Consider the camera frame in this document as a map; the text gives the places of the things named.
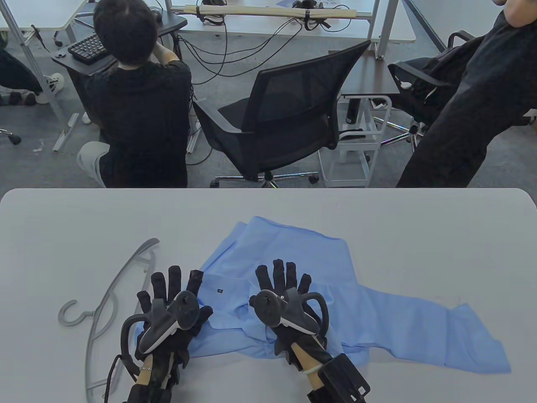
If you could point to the light blue long-sleeve shirt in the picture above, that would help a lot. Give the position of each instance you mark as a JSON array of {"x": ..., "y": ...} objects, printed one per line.
[{"x": 398, "y": 319}]

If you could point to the aluminium frame post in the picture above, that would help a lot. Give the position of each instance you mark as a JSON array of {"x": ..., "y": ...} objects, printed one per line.
[{"x": 386, "y": 29}]

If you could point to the person's right hand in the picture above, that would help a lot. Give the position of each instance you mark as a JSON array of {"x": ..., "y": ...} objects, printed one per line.
[{"x": 279, "y": 277}]

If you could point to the gray plastic hanger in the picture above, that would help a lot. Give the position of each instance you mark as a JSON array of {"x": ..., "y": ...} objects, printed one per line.
[{"x": 147, "y": 244}]

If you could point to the white metal cart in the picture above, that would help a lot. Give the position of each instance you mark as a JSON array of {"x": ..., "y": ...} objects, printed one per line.
[{"x": 356, "y": 159}]

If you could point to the black chair with chrome base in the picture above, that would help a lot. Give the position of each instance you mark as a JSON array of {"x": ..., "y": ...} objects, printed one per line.
[{"x": 419, "y": 79}]

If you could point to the person's right forearm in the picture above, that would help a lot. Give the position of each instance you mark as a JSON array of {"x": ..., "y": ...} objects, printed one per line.
[{"x": 306, "y": 365}]

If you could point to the white background table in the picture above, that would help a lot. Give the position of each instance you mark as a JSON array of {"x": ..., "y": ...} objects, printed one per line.
[{"x": 260, "y": 27}]

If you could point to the dark brown desk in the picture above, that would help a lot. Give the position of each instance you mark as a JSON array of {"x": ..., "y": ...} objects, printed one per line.
[{"x": 369, "y": 75}]

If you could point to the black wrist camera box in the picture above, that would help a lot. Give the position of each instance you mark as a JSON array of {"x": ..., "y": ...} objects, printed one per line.
[
  {"x": 340, "y": 378},
  {"x": 147, "y": 392}
]

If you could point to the person's left hand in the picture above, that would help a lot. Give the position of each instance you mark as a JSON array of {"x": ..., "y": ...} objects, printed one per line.
[{"x": 174, "y": 281}]

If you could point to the wooden bar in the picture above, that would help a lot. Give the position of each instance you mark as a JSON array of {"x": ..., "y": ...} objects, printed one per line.
[{"x": 260, "y": 11}]

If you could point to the black keyboard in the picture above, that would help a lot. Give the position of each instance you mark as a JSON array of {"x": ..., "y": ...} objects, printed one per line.
[{"x": 88, "y": 49}]

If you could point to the person's left forearm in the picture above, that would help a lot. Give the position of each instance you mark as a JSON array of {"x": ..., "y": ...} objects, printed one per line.
[{"x": 144, "y": 371}]

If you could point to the black and white controller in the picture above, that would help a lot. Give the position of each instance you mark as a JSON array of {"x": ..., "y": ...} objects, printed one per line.
[
  {"x": 176, "y": 310},
  {"x": 272, "y": 310}
]

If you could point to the black mesh office chair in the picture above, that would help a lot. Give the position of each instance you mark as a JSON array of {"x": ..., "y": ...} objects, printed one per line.
[{"x": 293, "y": 109}]

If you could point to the black chair caster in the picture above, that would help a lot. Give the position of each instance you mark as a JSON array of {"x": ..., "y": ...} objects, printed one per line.
[{"x": 12, "y": 137}]

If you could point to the aluminium frame pole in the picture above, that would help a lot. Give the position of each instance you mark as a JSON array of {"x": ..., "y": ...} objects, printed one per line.
[{"x": 29, "y": 63}]

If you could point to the dark keyboard desk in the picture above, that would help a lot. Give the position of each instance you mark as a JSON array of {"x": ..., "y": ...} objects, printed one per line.
[{"x": 168, "y": 22}]

